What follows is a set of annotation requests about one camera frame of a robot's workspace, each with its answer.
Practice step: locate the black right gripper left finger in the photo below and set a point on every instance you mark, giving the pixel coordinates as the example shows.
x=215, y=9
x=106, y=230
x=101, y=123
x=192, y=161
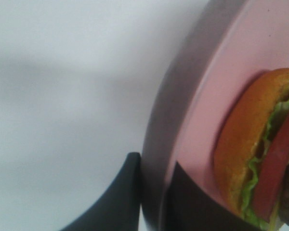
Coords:
x=118, y=208

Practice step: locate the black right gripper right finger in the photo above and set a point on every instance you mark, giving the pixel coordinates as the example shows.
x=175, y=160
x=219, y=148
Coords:
x=190, y=209

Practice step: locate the burger with sesame-free bun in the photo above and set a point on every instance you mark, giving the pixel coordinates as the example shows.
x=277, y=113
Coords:
x=251, y=158

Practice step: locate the pink round plate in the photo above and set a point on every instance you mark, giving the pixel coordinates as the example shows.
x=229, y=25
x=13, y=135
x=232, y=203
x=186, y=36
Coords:
x=231, y=43

